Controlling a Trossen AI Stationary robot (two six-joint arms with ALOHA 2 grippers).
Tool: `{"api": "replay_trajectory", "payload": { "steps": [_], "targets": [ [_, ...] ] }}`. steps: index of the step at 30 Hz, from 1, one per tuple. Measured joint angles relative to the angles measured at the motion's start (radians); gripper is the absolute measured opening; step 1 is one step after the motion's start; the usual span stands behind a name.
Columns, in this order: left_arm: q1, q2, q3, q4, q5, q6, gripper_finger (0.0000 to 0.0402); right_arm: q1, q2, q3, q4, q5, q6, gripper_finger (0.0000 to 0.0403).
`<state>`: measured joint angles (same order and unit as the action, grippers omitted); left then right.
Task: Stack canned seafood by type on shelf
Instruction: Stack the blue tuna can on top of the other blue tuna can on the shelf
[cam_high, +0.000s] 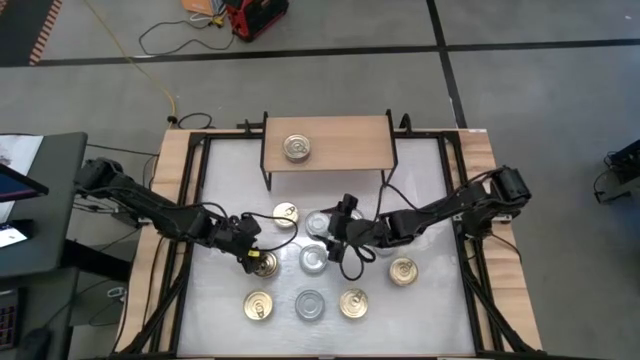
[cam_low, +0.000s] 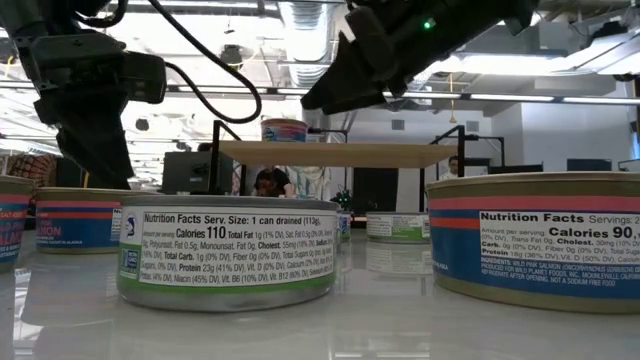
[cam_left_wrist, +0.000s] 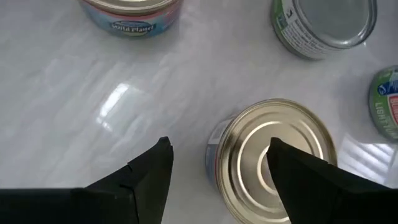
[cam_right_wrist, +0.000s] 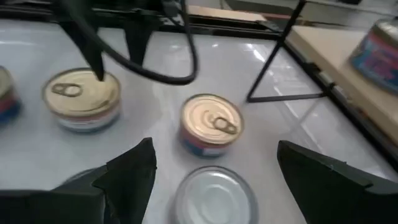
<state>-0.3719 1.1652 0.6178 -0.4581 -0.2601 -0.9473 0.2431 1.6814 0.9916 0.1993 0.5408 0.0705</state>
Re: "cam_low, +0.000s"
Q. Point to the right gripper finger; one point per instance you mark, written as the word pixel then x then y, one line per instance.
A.
pixel 360 104
pixel 345 75

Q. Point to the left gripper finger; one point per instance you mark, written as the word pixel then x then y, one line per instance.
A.
pixel 90 145

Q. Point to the gold-lid salmon can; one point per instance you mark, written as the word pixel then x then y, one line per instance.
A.
pixel 525 250
pixel 75 225
pixel 284 131
pixel 12 225

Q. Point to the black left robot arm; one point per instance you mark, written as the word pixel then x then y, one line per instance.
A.
pixel 30 12

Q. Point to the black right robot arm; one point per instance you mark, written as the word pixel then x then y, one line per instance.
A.
pixel 465 20

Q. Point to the wooden shelf black metal legs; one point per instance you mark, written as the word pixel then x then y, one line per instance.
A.
pixel 340 155

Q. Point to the patterned tapestry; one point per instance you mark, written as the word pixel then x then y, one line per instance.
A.
pixel 30 170

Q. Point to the tall black panel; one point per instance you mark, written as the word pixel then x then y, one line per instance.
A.
pixel 375 190

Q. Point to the black gadget green light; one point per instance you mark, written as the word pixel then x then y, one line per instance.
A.
pixel 344 197

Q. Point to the black computer monitor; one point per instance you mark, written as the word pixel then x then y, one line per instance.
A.
pixel 515 168
pixel 190 172

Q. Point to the person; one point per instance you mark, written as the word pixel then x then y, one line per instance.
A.
pixel 272 182
pixel 452 165

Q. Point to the black ceiling dome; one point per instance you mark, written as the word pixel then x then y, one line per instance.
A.
pixel 231 55

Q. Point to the white glossy table sheet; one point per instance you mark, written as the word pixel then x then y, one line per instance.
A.
pixel 380 310

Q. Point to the silver ventilation duct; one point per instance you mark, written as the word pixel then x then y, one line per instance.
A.
pixel 307 45

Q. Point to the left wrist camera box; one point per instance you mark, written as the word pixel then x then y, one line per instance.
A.
pixel 147 77

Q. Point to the wall-mounted black screen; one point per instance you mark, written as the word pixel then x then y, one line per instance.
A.
pixel 590 165

